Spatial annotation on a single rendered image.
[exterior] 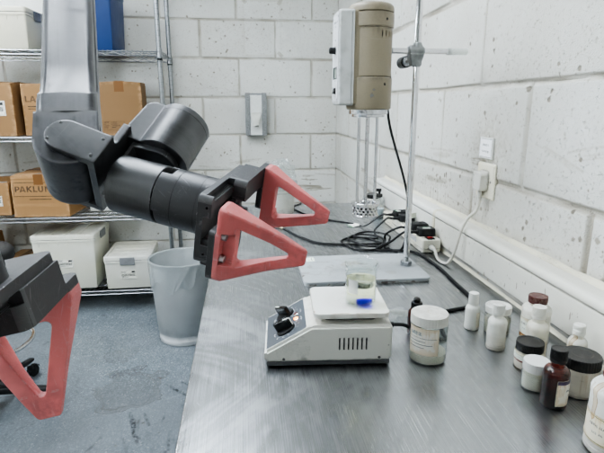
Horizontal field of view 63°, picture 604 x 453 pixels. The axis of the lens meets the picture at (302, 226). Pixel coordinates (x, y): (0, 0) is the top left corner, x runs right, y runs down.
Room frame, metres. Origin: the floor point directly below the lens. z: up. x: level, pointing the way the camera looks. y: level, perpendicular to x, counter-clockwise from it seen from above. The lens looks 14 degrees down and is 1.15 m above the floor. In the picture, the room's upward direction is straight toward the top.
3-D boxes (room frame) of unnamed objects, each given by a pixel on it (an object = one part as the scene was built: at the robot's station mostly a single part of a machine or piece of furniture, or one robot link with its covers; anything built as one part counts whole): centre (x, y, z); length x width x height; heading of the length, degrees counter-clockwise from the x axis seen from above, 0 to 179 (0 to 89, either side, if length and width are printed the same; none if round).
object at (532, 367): (0.64, -0.34, 0.77); 0.04 x 0.04 x 0.04
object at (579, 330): (0.70, -0.43, 0.79); 0.03 x 0.03 x 0.07
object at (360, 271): (0.75, -0.10, 0.87); 0.06 x 0.05 x 0.08; 172
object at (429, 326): (0.73, -0.20, 0.79); 0.06 x 0.06 x 0.08
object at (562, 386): (0.60, -0.35, 0.79); 0.03 x 0.03 x 0.08
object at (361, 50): (1.17, -0.13, 1.25); 0.15 x 0.11 x 0.24; 97
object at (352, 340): (0.76, -0.05, 0.79); 0.22 x 0.13 x 0.08; 93
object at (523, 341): (0.70, -0.36, 0.77); 0.04 x 0.04 x 0.04
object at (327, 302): (0.76, -0.08, 0.83); 0.12 x 0.12 x 0.01; 3
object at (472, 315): (0.84, -0.31, 0.79); 0.03 x 0.03 x 0.07
